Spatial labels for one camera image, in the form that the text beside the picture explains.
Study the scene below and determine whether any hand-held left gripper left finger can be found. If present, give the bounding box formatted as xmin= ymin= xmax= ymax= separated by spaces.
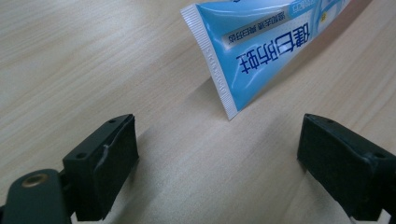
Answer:
xmin=62 ymin=113 xmax=140 ymax=222

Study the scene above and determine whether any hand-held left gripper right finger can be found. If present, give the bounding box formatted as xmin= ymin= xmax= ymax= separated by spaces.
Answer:
xmin=296 ymin=113 xmax=396 ymax=222

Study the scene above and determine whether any blue toothpaste tube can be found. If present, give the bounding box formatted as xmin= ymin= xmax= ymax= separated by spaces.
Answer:
xmin=179 ymin=0 xmax=353 ymax=121

